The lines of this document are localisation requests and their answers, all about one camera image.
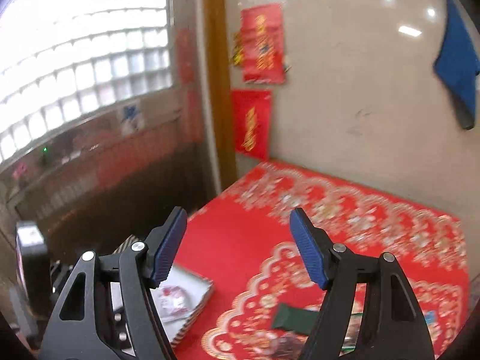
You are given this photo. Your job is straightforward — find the blue black hanging cloth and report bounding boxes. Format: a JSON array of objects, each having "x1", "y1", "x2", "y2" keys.
[{"x1": 433, "y1": 0, "x2": 479, "y2": 130}]

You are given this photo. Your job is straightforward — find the upper red wall poster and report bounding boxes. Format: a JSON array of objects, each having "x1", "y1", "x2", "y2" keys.
[{"x1": 239, "y1": 3, "x2": 286, "y2": 85}]

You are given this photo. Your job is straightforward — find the brown nut bar packet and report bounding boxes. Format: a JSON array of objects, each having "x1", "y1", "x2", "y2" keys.
[{"x1": 340, "y1": 312, "x2": 363, "y2": 354}]

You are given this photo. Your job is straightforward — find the blue paper cutout sticker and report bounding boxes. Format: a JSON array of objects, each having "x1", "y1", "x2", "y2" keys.
[{"x1": 120, "y1": 103, "x2": 145, "y2": 136}]

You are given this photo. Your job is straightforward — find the striped white gift box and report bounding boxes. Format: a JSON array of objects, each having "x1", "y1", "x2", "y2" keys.
[{"x1": 110, "y1": 233, "x2": 216, "y2": 350}]

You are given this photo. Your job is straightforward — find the bag of red dates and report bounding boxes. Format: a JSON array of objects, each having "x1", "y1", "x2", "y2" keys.
[{"x1": 259, "y1": 331, "x2": 306, "y2": 360}]

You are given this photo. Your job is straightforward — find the red wall poster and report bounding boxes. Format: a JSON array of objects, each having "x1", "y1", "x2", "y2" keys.
[
  {"x1": 231, "y1": 89, "x2": 272, "y2": 161},
  {"x1": 239, "y1": 3, "x2": 286, "y2": 85}
]

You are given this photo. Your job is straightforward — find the dark green snack packet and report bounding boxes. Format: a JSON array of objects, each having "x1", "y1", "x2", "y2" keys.
[{"x1": 271, "y1": 303, "x2": 319, "y2": 336}]

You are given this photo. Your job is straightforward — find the red floral tablecloth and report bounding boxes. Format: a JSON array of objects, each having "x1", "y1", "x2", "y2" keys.
[{"x1": 175, "y1": 162, "x2": 470, "y2": 359}]

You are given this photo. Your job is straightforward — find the lower red wall poster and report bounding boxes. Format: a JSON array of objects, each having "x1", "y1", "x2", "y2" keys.
[{"x1": 231, "y1": 89, "x2": 272, "y2": 161}]

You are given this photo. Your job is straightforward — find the white pink snack packet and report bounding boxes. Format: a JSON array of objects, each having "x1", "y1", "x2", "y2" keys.
[{"x1": 153, "y1": 285, "x2": 193, "y2": 322}]

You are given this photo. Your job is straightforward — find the glass block window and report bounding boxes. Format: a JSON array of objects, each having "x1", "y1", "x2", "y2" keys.
[{"x1": 1, "y1": 0, "x2": 174, "y2": 162}]

